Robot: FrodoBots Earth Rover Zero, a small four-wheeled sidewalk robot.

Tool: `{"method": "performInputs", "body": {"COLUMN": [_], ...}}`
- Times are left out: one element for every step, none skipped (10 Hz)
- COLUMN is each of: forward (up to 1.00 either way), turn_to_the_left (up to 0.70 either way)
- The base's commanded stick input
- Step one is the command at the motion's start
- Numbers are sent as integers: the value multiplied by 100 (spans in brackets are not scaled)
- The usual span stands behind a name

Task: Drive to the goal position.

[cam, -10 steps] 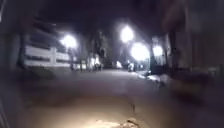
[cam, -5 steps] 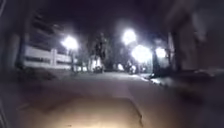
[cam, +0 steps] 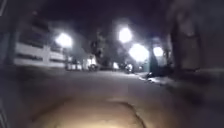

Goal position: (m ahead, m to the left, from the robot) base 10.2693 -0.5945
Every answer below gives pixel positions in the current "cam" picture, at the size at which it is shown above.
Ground dark trees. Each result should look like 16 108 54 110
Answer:
89 28 129 69

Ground dark asphalt road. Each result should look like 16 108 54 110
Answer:
0 66 224 128

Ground row of street lamps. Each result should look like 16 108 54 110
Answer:
54 26 166 63

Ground row of parked vehicles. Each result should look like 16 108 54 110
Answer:
64 54 136 74

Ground raised kerb strip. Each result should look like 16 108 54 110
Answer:
138 68 224 98

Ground dark tree trunk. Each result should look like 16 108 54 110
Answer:
168 0 204 73

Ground pale multi-storey building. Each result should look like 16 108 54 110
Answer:
12 14 69 69

